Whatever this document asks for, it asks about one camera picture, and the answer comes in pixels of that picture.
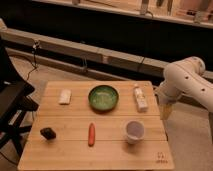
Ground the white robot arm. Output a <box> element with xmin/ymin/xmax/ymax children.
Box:
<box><xmin>156</xmin><ymin>57</ymin><xmax>213</xmax><ymax>120</ymax></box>

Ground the white bottle lying down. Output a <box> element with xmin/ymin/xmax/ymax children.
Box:
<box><xmin>134</xmin><ymin>84</ymin><xmax>148</xmax><ymax>112</ymax></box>

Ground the white paper cup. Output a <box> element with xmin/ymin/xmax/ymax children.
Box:
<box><xmin>125</xmin><ymin>121</ymin><xmax>145</xmax><ymax>145</ymax></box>

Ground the green bowl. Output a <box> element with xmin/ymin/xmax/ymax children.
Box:
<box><xmin>88</xmin><ymin>85</ymin><xmax>119</xmax><ymax>112</ymax></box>

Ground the orange carrot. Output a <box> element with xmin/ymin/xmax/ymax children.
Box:
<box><xmin>88</xmin><ymin>123</ymin><xmax>95</xmax><ymax>147</ymax></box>

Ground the small black object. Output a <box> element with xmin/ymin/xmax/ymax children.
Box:
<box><xmin>40</xmin><ymin>127</ymin><xmax>56</xmax><ymax>140</ymax></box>

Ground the black chair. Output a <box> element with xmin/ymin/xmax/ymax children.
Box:
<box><xmin>0</xmin><ymin>37</ymin><xmax>38</xmax><ymax>156</ymax></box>

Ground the black hanging cable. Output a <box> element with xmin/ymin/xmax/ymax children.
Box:
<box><xmin>25</xmin><ymin>39</ymin><xmax>40</xmax><ymax>83</ymax></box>

